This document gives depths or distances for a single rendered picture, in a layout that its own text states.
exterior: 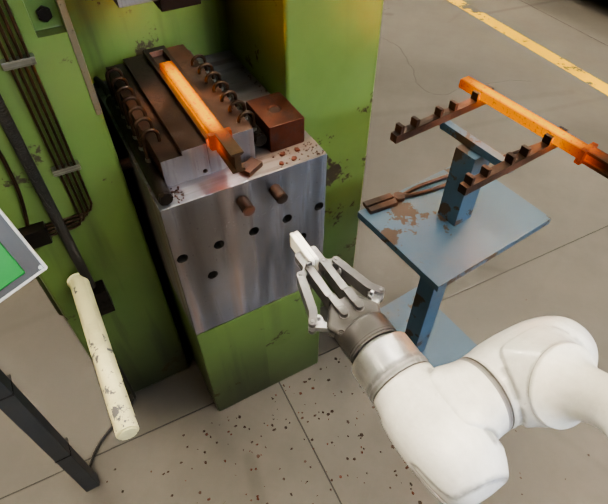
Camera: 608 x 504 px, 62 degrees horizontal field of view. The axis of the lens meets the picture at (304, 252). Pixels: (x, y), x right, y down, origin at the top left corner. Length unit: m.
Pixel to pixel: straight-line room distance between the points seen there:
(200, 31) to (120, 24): 0.21
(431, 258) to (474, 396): 0.65
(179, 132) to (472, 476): 0.81
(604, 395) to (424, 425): 0.18
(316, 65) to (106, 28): 0.52
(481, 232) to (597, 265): 1.13
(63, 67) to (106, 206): 0.33
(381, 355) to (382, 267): 1.47
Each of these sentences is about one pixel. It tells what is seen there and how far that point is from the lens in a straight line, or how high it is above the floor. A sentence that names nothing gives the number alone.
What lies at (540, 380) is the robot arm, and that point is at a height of 1.07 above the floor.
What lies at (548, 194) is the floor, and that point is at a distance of 2.65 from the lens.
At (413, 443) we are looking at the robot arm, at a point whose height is 1.02.
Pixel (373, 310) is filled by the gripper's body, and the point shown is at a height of 1.01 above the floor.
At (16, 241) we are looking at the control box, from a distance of 0.91.
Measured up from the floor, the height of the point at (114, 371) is 0.64.
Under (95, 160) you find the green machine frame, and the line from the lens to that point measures 1.16.
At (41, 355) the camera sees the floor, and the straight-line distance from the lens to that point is 2.06.
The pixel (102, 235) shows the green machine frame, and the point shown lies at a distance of 1.29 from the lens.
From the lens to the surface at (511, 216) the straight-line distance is 1.41.
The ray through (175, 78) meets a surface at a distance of 1.23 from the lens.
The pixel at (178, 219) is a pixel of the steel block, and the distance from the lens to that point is 1.05.
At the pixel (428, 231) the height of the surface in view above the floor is 0.68.
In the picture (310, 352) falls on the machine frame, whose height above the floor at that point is 0.10.
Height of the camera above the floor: 1.59
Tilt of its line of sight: 48 degrees down
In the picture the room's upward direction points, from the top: straight up
